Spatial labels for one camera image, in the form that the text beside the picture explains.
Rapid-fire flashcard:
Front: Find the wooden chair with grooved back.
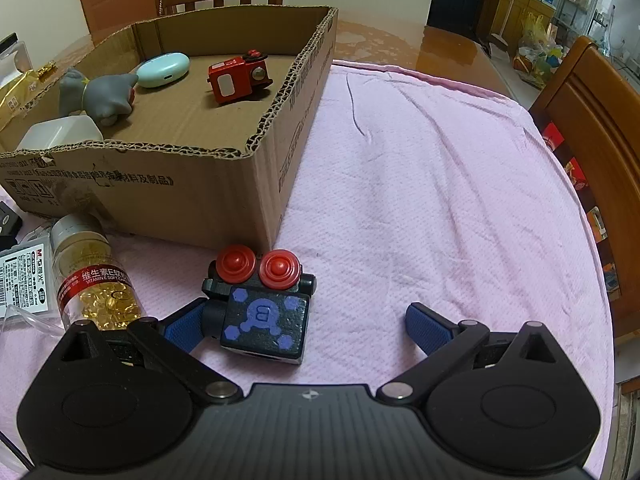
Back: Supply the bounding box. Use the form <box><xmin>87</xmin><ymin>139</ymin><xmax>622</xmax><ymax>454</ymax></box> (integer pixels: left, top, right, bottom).
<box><xmin>528</xmin><ymin>35</ymin><xmax>640</xmax><ymax>347</ymax></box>

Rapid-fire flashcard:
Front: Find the cardboard box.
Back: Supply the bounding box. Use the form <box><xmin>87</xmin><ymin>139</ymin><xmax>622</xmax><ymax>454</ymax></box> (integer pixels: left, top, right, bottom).
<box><xmin>0</xmin><ymin>6</ymin><xmax>340</xmax><ymax>251</ymax></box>

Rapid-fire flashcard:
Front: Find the black digital timer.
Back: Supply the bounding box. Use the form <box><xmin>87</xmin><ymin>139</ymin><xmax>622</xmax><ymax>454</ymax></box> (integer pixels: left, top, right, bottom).
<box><xmin>0</xmin><ymin>201</ymin><xmax>22</xmax><ymax>237</ymax></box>

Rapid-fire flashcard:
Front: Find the black cube robot toy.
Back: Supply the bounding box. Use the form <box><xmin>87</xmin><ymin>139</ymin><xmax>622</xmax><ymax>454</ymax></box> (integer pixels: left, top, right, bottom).
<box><xmin>202</xmin><ymin>244</ymin><xmax>318</xmax><ymax>365</ymax></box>

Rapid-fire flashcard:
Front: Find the mint round case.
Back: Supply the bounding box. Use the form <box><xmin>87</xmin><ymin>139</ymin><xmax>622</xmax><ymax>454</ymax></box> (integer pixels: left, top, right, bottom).
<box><xmin>136</xmin><ymin>52</ymin><xmax>191</xmax><ymax>89</ymax></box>

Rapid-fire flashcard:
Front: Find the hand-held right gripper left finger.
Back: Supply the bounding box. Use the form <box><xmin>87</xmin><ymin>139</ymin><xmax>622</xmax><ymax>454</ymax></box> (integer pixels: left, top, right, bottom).
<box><xmin>49</xmin><ymin>298</ymin><xmax>243</xmax><ymax>409</ymax></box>

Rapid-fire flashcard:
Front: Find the pink cloth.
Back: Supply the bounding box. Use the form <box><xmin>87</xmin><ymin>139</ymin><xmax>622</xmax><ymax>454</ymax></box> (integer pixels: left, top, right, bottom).
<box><xmin>0</xmin><ymin>59</ymin><xmax>622</xmax><ymax>466</ymax></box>

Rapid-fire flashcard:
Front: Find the red toy train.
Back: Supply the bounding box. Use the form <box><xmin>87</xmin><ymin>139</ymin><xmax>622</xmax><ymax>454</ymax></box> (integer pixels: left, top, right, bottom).
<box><xmin>206</xmin><ymin>50</ymin><xmax>275</xmax><ymax>106</ymax></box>

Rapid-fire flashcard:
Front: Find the gold tissue box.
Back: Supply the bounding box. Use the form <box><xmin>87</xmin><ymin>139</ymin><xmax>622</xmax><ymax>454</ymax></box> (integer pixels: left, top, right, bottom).
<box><xmin>0</xmin><ymin>61</ymin><xmax>67</xmax><ymax>134</ymax></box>

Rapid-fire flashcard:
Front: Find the translucent white plastic box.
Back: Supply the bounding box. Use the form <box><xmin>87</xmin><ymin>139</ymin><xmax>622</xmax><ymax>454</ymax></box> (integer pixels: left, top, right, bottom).
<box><xmin>16</xmin><ymin>115</ymin><xmax>105</xmax><ymax>152</ymax></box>

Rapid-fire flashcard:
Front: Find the red box with white circle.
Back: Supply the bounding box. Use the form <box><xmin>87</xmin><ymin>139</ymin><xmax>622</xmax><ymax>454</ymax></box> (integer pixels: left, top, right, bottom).
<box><xmin>542</xmin><ymin>122</ymin><xmax>566</xmax><ymax>153</ymax></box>

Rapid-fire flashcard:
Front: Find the grey cat toy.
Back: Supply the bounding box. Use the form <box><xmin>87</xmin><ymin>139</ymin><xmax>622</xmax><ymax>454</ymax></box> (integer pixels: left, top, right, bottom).
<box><xmin>59</xmin><ymin>66</ymin><xmax>139</xmax><ymax>128</ymax></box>

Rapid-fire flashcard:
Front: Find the red patterned box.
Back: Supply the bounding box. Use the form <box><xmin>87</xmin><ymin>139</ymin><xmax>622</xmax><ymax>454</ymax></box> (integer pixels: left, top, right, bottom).
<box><xmin>565</xmin><ymin>157</ymin><xmax>592</xmax><ymax>192</ymax></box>

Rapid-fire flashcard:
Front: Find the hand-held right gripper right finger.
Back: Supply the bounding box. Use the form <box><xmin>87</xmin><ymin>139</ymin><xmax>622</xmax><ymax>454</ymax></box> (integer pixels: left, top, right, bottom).
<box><xmin>375</xmin><ymin>302</ymin><xmax>572</xmax><ymax>406</ymax></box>

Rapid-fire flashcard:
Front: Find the wooden cabinet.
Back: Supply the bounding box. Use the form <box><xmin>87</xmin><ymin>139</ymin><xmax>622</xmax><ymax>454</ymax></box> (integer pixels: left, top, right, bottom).
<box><xmin>477</xmin><ymin>0</ymin><xmax>557</xmax><ymax>49</ymax></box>

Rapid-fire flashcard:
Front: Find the yellow capsule bottle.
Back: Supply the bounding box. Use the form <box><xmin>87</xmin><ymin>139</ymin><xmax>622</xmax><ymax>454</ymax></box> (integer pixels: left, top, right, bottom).
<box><xmin>50</xmin><ymin>213</ymin><xmax>144</xmax><ymax>334</ymax></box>

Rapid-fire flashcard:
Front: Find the white labelled staples pack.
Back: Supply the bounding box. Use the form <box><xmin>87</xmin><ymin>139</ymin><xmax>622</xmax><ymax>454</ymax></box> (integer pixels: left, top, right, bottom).
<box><xmin>0</xmin><ymin>242</ymin><xmax>59</xmax><ymax>324</ymax></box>

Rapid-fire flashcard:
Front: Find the yellow plastic bag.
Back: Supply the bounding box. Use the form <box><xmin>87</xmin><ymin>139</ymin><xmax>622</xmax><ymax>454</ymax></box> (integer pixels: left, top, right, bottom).
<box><xmin>515</xmin><ymin>10</ymin><xmax>562</xmax><ymax>62</ymax></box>

